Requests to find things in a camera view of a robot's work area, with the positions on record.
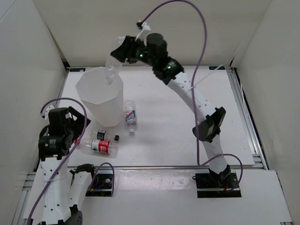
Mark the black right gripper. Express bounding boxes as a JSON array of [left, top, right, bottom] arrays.
[[111, 36, 157, 68]]

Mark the clear unlabelled plastic bottle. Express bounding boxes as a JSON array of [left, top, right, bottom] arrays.
[[105, 36, 125, 84]]

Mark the clear bottle red label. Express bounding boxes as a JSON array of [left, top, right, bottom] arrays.
[[74, 139, 118, 158]]

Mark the clear bottle blue orange label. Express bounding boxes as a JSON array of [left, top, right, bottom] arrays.
[[124, 100, 137, 135]]

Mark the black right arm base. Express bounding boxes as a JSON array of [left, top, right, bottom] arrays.
[[192, 172, 242, 198]]

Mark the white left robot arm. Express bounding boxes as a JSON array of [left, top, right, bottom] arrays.
[[38, 107, 98, 225]]

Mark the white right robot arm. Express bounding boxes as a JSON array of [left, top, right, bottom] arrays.
[[110, 33, 231, 188]]

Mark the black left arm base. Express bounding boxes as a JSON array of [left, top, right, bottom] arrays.
[[85, 169, 114, 197]]

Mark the white octagonal plastic bin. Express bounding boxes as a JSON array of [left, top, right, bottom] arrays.
[[75, 67, 123, 127]]

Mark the small bottle black label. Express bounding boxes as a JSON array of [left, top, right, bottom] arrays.
[[90, 129, 120, 142]]

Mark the white zip tie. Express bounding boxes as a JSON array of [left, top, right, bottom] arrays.
[[187, 64, 225, 92]]

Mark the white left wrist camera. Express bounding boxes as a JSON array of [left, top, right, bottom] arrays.
[[40, 104, 54, 120]]

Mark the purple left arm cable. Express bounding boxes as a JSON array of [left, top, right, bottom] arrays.
[[25, 97, 88, 223]]

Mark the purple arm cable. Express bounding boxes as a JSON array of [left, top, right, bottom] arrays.
[[135, 0, 243, 192], [25, 97, 88, 223]]

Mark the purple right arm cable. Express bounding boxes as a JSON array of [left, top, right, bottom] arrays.
[[135, 0, 243, 192]]

